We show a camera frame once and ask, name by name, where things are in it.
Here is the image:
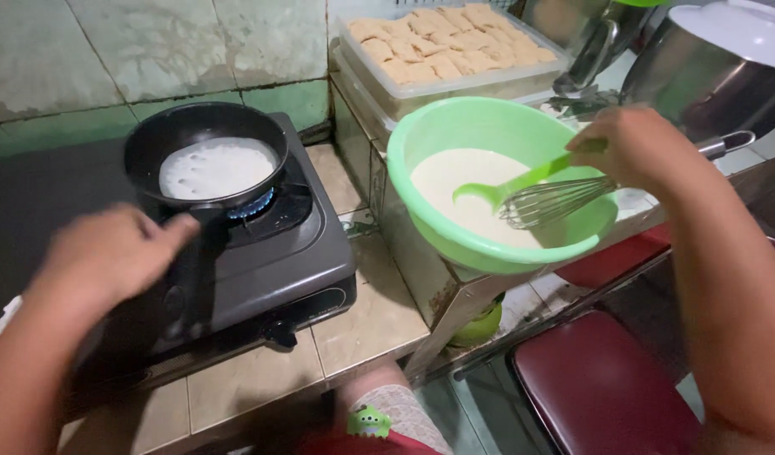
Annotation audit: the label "person's left hand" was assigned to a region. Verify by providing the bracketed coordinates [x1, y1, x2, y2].
[42, 202, 203, 312]

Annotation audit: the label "person's right hand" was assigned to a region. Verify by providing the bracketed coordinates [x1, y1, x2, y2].
[564, 104, 699, 203]

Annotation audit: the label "green plastic ladle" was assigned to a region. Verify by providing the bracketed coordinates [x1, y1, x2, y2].
[451, 137, 609, 214]

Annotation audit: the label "white crepe batter round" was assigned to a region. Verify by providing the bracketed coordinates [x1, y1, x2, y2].
[158, 136, 280, 201]

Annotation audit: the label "black frying pan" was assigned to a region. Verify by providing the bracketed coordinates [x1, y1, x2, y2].
[123, 101, 291, 345]

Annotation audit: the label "red cushioned stool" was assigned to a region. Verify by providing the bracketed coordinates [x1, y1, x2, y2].
[554, 222, 674, 291]

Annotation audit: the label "light green plastic bowl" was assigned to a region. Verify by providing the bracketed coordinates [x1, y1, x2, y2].
[385, 96, 620, 276]

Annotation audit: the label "grey gas stove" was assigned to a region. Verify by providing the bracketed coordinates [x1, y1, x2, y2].
[65, 112, 358, 386]

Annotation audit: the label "large steel pot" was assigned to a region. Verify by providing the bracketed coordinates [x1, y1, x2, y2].
[617, 13, 775, 145]

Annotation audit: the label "black stove knob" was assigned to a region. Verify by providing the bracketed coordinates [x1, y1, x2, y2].
[264, 318, 299, 350]

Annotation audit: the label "clear plastic container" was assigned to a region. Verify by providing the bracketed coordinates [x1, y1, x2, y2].
[336, 2, 573, 122]
[332, 44, 553, 139]

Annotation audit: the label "pile of folded pastries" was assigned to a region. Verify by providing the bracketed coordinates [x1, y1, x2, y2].
[347, 3, 559, 87]

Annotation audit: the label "white pot lid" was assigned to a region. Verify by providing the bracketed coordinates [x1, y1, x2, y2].
[668, 0, 775, 72]

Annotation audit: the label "green gas cylinder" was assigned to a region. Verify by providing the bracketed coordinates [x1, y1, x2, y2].
[447, 296, 506, 349]

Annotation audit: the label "dark red stool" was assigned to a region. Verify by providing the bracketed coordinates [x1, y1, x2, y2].
[510, 309, 706, 455]

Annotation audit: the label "patterned shorts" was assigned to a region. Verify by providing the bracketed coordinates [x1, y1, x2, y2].
[345, 384, 455, 455]

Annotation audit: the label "red shirt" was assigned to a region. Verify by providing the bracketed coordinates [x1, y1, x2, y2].
[298, 430, 442, 455]

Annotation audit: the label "metal wire whisk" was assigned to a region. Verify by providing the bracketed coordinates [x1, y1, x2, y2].
[497, 130, 757, 230]

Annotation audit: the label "steel pot with handle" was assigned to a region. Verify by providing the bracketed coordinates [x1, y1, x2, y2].
[520, 0, 655, 97]

